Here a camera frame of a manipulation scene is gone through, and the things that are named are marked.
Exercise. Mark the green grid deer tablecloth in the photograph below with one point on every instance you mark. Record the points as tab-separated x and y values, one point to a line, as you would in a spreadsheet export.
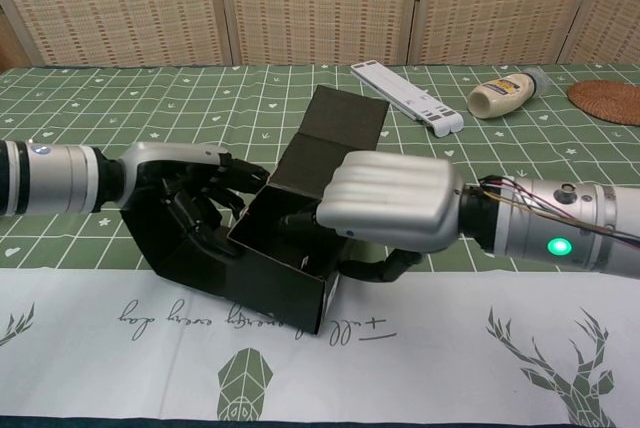
100	98

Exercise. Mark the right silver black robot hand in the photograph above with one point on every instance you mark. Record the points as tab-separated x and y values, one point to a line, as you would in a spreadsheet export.
395	198

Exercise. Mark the mayonnaise squeeze bottle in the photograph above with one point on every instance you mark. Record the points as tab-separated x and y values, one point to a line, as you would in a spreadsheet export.
500	95

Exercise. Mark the round brown woven coaster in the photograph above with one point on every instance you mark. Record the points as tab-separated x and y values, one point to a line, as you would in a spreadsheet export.
605	100

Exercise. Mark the black folding cardboard box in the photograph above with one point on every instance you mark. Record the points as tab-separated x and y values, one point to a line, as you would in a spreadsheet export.
270	293

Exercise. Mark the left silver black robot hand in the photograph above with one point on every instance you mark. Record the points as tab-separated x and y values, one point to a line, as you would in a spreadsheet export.
175	153

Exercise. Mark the white folding stand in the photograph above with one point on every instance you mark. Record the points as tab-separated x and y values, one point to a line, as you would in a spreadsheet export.
400	90

